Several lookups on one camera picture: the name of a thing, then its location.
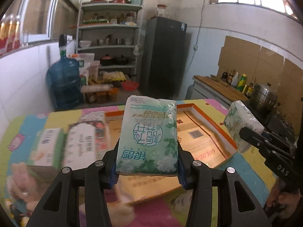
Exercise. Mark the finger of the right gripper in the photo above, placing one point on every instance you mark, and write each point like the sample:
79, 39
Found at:
255, 139

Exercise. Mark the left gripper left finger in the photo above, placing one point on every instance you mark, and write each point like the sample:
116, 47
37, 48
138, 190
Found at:
110, 176

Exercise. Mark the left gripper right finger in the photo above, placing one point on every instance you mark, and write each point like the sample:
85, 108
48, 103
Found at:
185, 160

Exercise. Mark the green floral tissue pack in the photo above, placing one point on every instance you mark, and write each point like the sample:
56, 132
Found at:
148, 141

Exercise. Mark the leopard dress bunny plush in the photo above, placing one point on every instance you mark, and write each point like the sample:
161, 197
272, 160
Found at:
29, 182

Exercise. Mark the person's right hand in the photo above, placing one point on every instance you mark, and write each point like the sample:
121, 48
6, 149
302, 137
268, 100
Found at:
290, 200

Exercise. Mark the orange cardboard box tray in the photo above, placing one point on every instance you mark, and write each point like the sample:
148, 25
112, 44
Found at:
197, 133

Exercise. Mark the colourful cartoon blanket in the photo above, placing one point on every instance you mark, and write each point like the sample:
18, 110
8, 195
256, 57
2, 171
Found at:
230, 187

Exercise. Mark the floral pink tissue pack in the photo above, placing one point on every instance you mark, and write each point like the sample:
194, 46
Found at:
87, 141

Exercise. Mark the steel steamer pot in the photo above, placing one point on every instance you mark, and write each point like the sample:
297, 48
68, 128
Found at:
263, 98

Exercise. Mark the green yellow bottle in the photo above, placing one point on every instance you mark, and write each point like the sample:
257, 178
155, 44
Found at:
241, 83

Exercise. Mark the green white tissue box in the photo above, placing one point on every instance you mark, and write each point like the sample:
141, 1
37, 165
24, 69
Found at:
45, 159

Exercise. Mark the white spray bottle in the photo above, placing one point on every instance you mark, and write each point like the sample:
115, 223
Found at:
235, 80

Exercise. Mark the wooden cutting board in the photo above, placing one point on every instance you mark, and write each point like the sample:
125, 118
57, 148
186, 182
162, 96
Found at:
220, 89

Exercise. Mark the white kitchen cabinet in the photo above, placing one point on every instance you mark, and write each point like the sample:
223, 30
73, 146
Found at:
201, 93

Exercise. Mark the dark sauce bottle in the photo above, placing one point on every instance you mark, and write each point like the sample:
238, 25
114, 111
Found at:
224, 76

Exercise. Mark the red plastic basin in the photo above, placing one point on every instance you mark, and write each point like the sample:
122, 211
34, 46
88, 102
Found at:
130, 85

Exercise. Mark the egg carton tray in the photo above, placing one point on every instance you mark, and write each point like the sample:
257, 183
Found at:
114, 76

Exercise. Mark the blue water jug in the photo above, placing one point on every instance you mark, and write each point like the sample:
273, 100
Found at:
64, 81

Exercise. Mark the black refrigerator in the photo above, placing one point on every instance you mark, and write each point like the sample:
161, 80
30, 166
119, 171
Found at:
163, 61

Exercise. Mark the white flour sack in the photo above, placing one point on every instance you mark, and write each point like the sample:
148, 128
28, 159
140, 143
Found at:
84, 59

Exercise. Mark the white bowl on shelf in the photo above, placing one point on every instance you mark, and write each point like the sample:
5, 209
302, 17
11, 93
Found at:
84, 44

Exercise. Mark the metal storage shelf rack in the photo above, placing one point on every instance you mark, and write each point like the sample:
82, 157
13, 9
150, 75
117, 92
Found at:
114, 30

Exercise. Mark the glass jar on fridge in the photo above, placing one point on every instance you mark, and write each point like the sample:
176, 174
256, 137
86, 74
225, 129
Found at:
161, 10

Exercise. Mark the orange drink bottles row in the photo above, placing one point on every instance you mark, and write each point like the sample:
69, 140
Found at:
10, 33

